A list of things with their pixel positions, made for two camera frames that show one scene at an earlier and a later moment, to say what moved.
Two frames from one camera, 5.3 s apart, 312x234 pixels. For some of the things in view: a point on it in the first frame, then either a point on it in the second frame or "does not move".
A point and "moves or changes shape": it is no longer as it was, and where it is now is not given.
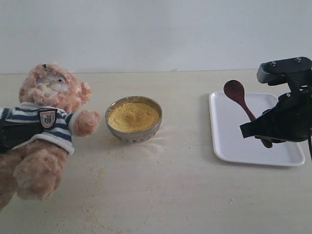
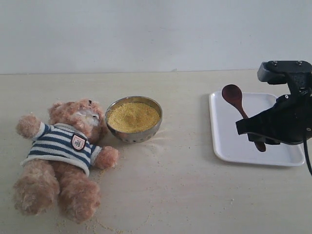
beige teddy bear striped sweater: (48, 93) → (56, 172)
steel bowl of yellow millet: (133, 119) does not move
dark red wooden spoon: (235, 90) moves or changes shape
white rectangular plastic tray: (227, 117) does not move
